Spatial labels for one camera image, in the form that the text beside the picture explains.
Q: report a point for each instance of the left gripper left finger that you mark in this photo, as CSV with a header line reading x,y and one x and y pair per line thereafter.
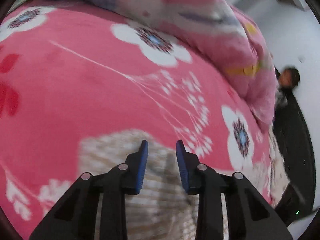
x,y
94,206

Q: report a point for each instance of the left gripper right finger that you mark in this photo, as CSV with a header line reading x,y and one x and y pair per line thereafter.
x,y
228,205

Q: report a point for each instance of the beige white houndstooth coat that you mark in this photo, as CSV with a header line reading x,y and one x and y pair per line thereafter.
x,y
162,210

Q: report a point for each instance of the cream knitted garment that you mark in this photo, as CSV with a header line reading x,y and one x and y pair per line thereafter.
x,y
273,178

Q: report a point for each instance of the black tufted headboard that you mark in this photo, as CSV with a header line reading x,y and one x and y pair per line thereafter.
x,y
295,145

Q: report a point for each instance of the woman with long black hair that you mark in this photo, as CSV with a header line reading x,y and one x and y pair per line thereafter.
x,y
288,80

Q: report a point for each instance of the pink floral bed blanket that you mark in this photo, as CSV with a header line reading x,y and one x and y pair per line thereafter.
x,y
71,71

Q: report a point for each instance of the pink and blue duvet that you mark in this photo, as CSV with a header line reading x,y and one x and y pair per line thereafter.
x,y
225,35

